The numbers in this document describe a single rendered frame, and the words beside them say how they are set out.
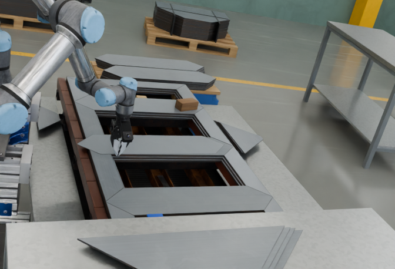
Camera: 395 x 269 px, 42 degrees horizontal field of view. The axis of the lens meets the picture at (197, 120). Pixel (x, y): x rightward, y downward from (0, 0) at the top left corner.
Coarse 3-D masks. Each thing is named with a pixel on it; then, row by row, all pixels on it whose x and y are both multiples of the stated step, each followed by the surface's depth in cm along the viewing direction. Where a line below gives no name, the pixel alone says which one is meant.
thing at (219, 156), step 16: (176, 96) 312; (96, 112) 268; (112, 112) 272; (144, 112) 278; (80, 128) 253; (128, 160) 234; (144, 160) 237; (160, 160) 240; (176, 160) 243; (192, 160) 246; (208, 160) 249; (224, 160) 251; (96, 176) 215
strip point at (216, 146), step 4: (208, 140) 263; (212, 140) 264; (212, 144) 260; (216, 144) 261; (220, 144) 262; (224, 144) 263; (212, 148) 257; (216, 148) 258; (220, 148) 258; (216, 152) 254
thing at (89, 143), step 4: (92, 136) 242; (84, 140) 237; (88, 140) 237; (92, 140) 238; (84, 144) 233; (88, 144) 234; (92, 144) 235; (96, 144) 236; (88, 148) 231; (92, 148) 232; (96, 148) 233; (96, 152) 229
